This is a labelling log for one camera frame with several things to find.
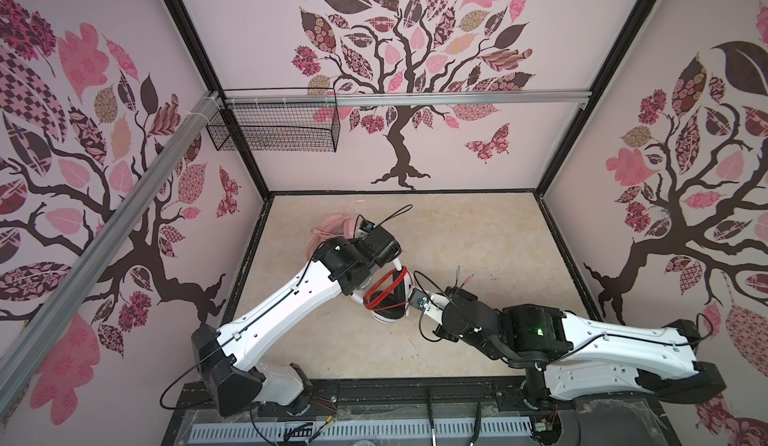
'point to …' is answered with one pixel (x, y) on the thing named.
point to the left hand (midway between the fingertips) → (344, 267)
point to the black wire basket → (276, 127)
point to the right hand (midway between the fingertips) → (431, 290)
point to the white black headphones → (391, 315)
